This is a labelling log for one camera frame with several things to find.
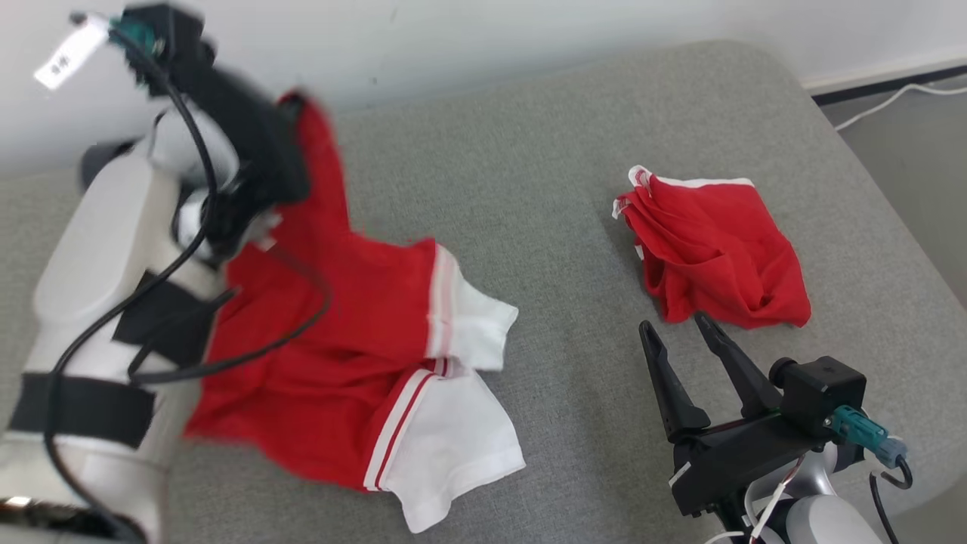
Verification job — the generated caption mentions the white floor cable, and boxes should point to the white floor cable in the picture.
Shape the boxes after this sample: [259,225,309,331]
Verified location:
[835,82,967,133]

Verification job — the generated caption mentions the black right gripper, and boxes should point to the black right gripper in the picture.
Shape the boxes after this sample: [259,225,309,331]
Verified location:
[638,312,828,518]

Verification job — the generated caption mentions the white paper label tag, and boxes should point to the white paper label tag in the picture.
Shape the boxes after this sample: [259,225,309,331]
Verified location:
[34,15,112,90]

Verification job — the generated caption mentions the red jersey with white sleeves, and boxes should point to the red jersey with white sleeves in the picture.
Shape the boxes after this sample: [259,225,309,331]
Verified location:
[185,91,527,535]

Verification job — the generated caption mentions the red shorts with white trim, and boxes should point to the red shorts with white trim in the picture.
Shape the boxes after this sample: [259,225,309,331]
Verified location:
[612,165,813,331]

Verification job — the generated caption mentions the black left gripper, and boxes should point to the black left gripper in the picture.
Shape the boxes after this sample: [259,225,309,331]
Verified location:
[181,64,310,250]

